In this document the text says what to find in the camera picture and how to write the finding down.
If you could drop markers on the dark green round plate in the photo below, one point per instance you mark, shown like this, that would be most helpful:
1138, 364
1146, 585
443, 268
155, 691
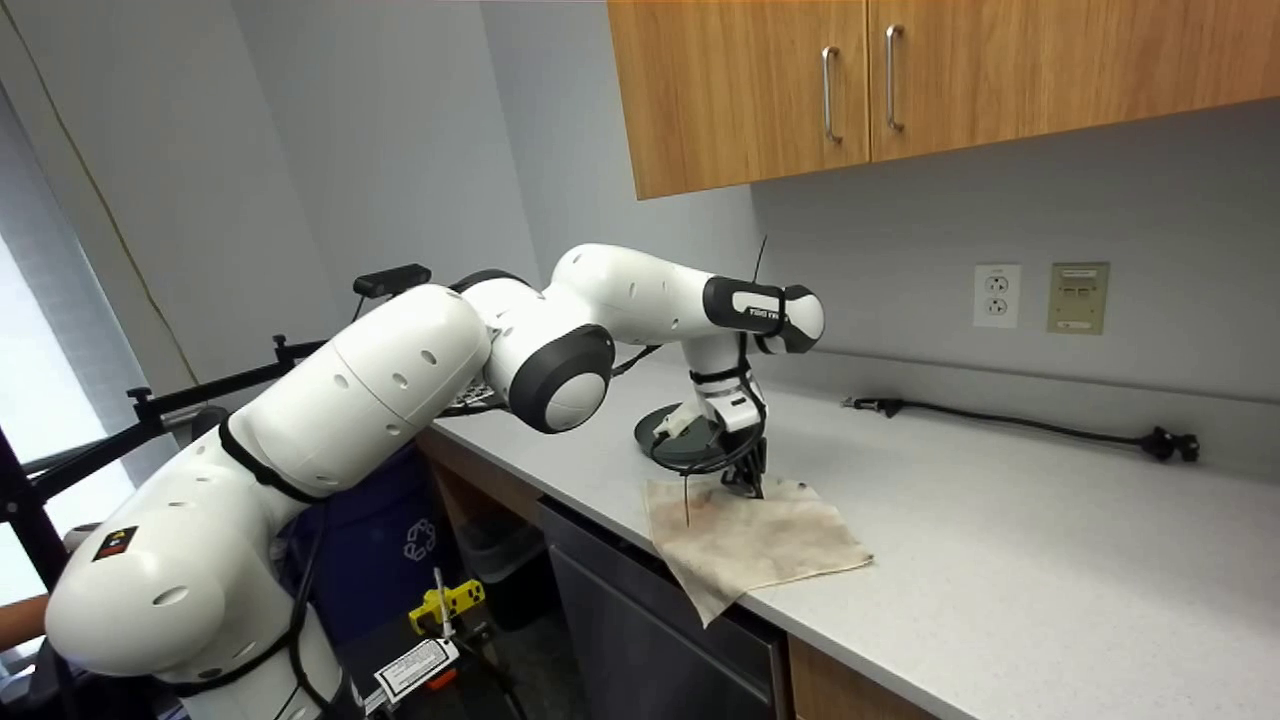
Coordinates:
662, 444

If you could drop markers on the wooden base cabinet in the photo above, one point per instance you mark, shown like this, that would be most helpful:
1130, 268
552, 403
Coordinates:
463, 515
843, 692

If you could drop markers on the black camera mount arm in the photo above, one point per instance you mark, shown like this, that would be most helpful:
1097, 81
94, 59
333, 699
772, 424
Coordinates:
201, 392

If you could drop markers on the black dishwasher front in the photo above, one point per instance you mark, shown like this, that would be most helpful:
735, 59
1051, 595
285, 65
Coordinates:
627, 642

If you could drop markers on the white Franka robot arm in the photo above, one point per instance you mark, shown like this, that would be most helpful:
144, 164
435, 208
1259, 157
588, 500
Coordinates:
362, 387

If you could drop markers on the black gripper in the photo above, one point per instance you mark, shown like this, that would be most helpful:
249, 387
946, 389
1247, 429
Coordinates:
746, 451

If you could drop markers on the white and red device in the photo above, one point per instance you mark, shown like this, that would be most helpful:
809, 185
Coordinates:
422, 661

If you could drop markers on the black exterior camera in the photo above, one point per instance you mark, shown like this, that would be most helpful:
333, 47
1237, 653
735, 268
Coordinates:
395, 281

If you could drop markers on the beige cloth towel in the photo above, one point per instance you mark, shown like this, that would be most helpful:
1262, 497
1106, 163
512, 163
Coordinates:
764, 540

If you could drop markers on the yellow clamp tool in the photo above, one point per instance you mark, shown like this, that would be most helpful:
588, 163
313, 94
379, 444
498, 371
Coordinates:
445, 607

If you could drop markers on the beige wall plate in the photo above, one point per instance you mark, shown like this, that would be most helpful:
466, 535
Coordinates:
1076, 296

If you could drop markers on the blue recycling bin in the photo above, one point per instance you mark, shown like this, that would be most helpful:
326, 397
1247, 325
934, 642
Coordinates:
385, 535

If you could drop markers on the black metal cart frame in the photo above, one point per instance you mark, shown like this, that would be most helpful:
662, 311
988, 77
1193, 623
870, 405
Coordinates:
33, 523

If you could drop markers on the white wall power outlet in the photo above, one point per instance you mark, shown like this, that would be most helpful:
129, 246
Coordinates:
998, 296

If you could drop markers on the wooden upper wall cabinet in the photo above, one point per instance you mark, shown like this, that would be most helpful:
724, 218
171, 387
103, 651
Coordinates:
746, 94

